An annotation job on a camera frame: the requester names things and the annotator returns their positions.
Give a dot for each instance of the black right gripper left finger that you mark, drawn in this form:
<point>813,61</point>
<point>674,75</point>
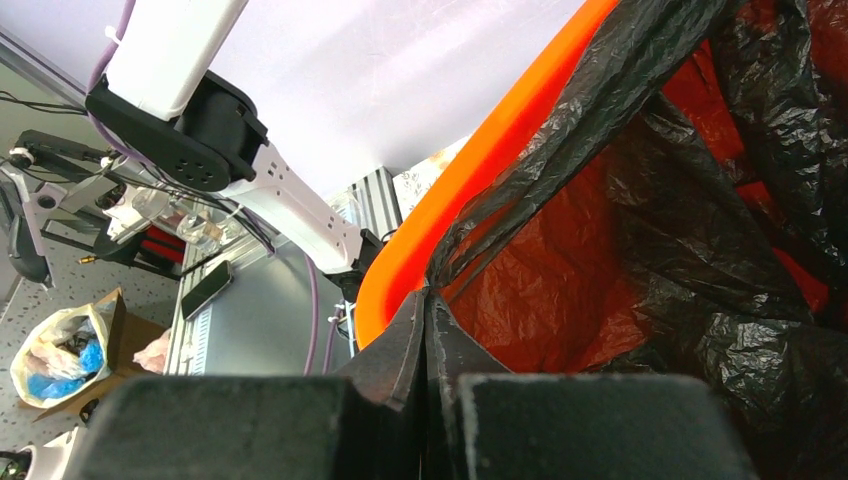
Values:
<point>365,421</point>

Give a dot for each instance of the floral patterned table mat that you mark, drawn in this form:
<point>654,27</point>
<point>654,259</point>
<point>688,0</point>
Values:
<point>412,185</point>

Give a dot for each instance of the cardboard box with plastic bags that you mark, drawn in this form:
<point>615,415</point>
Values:
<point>77,355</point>

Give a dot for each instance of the black smartphone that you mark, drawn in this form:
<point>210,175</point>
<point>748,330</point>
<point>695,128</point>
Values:
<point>206,290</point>

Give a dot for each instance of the black plastic trash bag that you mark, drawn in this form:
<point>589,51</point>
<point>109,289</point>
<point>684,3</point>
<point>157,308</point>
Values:
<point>662,199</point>

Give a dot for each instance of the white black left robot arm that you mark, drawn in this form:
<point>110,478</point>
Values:
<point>154,97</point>

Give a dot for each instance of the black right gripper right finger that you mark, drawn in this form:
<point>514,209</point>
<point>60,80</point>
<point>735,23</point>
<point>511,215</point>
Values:
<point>486,422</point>

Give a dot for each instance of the background camera stand equipment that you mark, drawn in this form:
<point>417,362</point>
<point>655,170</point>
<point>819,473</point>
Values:
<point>55,189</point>

